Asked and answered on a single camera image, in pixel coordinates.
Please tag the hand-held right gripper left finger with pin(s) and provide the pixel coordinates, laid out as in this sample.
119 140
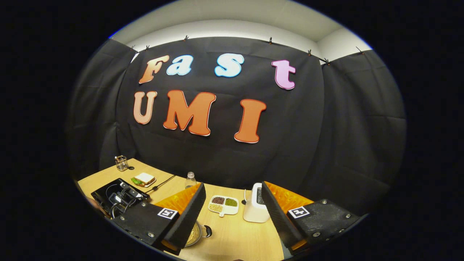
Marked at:
188 217

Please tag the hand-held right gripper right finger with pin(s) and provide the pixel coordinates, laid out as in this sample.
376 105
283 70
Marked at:
277 217

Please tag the heap of yellow soybeans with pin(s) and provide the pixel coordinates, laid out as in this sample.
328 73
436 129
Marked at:
192 235

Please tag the black induction cooktop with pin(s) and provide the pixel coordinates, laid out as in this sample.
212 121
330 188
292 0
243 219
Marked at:
99 195

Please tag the white bread lettuce sandwich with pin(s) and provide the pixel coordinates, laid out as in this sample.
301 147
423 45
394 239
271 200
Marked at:
145 178

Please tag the small pile of soybeans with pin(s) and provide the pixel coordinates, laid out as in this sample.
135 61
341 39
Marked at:
215 207

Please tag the white divided bean dish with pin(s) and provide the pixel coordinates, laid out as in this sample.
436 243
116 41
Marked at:
222 214

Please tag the pile of red beans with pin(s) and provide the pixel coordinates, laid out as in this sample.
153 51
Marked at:
218 199

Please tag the clear plastic water bottle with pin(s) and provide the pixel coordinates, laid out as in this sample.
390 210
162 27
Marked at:
190 180

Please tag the pile of green mung beans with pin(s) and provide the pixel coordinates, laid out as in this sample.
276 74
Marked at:
231 202

